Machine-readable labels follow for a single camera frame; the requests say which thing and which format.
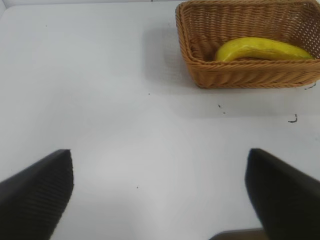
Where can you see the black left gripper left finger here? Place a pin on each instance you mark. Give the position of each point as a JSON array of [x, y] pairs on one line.
[[32, 195]]

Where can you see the brown wicker basket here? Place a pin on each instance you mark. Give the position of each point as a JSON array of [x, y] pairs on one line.
[[252, 72]]

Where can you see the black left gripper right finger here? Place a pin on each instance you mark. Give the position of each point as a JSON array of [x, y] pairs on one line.
[[285, 197]]

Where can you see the yellow banana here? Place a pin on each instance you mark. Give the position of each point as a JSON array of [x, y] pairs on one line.
[[260, 50]]

